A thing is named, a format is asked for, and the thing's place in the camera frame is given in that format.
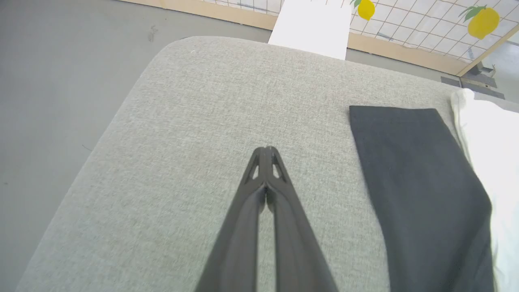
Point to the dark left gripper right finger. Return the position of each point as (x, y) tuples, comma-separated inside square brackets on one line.
[(296, 243)]

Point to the grey fabric sofa cushion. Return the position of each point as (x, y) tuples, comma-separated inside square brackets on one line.
[(243, 121)]

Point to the lemon print partition screen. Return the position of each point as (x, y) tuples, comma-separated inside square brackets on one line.
[(429, 36)]

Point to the grey metal partition foot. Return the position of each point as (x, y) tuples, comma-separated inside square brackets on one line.
[(484, 69)]

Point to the white and black garment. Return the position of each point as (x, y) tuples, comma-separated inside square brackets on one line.
[(429, 194)]

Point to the white rectangular box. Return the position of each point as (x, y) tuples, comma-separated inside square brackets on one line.
[(312, 28)]

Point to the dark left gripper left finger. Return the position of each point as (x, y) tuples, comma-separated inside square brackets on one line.
[(239, 235)]

